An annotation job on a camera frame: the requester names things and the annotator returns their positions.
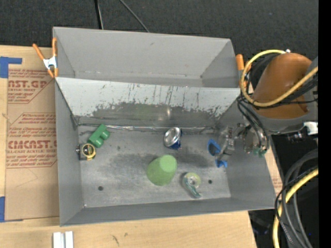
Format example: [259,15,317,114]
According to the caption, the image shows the green clear tape dispenser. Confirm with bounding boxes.
[181,172,203,199]

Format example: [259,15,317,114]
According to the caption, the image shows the black and yellow tape measure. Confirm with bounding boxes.
[76,143,97,162]

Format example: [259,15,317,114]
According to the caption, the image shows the blue sunglasses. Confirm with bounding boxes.
[206,138,229,168]

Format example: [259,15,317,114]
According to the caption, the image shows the brown cardboard board red print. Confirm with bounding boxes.
[0,44,61,222]

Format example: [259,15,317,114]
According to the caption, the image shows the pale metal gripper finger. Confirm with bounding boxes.
[215,143,236,163]
[218,126,235,146]

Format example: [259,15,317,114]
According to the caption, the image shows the green toy block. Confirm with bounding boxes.
[87,123,111,148]

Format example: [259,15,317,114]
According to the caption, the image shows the blue and silver drink can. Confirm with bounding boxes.
[163,127,183,150]

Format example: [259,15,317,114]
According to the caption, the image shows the green cup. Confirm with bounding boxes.
[146,154,178,187]

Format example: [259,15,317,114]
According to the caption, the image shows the grey metal bin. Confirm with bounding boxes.
[52,26,277,227]

